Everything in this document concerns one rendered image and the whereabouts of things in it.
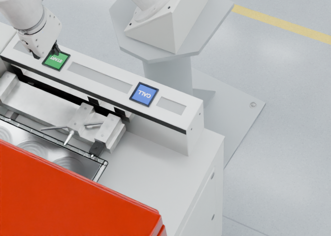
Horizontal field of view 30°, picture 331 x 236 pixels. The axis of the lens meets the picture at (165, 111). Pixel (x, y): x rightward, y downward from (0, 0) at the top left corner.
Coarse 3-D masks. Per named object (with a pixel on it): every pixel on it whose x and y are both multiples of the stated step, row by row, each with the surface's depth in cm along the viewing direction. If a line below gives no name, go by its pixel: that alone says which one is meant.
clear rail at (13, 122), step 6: (0, 114) 161; (6, 120) 160; (12, 120) 159; (18, 126) 159; (24, 126) 158; (30, 132) 158; (36, 132) 157; (48, 138) 156; (54, 138) 156; (60, 144) 155; (66, 144) 154; (72, 150) 154; (84, 156) 153; (90, 156) 152; (96, 156) 152; (102, 162) 151
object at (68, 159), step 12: (0, 120) 160; (0, 132) 158; (12, 132) 158; (24, 132) 158; (24, 144) 156; (36, 144) 156; (48, 144) 155; (48, 156) 153; (60, 156) 153; (72, 156) 153; (72, 168) 151; (84, 168) 151; (96, 168) 151
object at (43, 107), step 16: (16, 96) 166; (32, 96) 165; (48, 96) 165; (16, 112) 166; (32, 112) 163; (48, 112) 162; (64, 112) 162; (96, 112) 161; (64, 128) 160; (96, 128) 159; (112, 144) 156
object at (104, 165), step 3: (105, 162) 151; (102, 165) 151; (105, 165) 151; (99, 168) 151; (102, 168) 150; (105, 168) 151; (99, 171) 150; (102, 171) 150; (96, 174) 150; (99, 174) 150; (96, 177) 149; (99, 177) 150; (93, 180) 149; (96, 180) 149
